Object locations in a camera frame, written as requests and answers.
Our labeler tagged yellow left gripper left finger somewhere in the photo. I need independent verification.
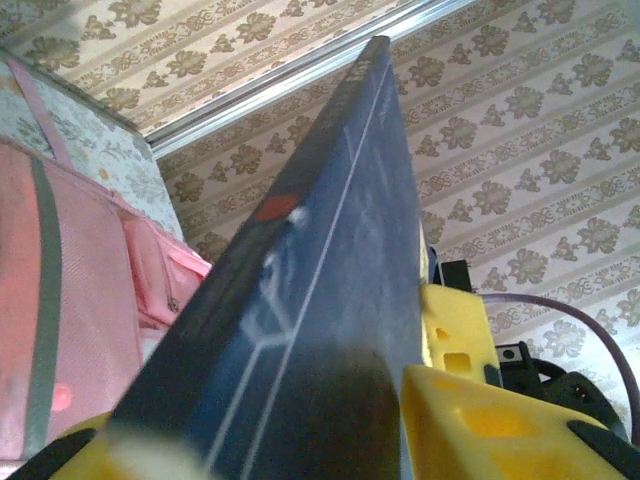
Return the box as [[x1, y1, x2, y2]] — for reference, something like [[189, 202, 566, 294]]
[[29, 413, 211, 480]]

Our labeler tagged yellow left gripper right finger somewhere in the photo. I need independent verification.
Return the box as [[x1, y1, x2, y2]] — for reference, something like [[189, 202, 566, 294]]
[[399, 364, 639, 480]]

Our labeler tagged large navy book yellow label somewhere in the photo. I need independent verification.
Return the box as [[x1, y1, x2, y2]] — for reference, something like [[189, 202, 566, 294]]
[[107, 34, 432, 480]]

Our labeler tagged pink school backpack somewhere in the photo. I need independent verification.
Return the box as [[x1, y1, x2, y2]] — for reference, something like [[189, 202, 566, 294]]
[[0, 59, 214, 464]]

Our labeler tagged aluminium frame post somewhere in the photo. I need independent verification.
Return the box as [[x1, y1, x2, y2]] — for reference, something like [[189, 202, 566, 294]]
[[144, 0, 476, 161]]

